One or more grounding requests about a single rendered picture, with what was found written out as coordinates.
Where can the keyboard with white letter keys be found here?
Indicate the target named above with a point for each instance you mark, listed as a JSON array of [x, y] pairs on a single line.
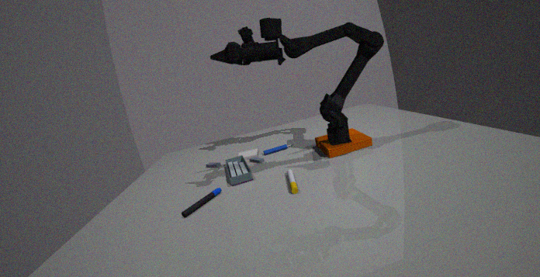
[[238, 170]]

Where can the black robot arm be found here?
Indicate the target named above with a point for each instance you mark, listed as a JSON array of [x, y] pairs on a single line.
[[331, 106]]

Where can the black marker with blue cap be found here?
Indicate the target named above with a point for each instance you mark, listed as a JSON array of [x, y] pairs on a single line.
[[200, 203]]

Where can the blue stylus with grey tip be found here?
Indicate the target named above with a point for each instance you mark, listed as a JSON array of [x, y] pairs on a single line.
[[276, 149]]

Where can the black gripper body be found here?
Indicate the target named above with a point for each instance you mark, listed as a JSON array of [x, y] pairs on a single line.
[[237, 53]]

